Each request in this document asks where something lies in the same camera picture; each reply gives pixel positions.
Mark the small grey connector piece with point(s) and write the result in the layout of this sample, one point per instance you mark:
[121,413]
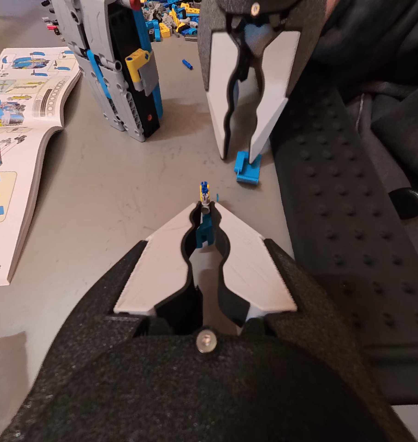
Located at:
[206,206]

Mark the pile of building parts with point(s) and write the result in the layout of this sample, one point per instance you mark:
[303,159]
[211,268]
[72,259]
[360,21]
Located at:
[167,20]

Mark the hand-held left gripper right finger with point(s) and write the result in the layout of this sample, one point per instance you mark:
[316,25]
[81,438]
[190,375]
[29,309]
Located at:
[261,272]

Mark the blue connector pin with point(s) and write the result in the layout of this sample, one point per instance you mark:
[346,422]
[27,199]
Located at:
[187,64]

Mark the blue curved panel piece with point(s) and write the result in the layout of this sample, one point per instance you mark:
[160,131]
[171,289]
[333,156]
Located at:
[205,234]
[247,176]

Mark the yellow connector piece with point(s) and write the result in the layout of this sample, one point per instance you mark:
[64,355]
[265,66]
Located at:
[202,193]

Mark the grey desk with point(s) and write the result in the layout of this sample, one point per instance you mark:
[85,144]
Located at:
[126,190]

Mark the instruction booklet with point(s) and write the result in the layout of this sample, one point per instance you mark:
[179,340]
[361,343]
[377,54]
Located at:
[15,172]

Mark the yellow connector with blue pin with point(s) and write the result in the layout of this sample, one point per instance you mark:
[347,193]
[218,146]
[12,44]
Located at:
[204,186]

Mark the grey blue toy robot build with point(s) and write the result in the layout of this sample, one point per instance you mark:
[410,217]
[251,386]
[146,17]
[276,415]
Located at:
[98,51]

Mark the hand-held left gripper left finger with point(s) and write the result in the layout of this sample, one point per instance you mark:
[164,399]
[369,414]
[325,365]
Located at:
[153,272]

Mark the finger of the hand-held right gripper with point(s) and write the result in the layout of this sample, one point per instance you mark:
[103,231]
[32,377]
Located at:
[280,79]
[219,86]

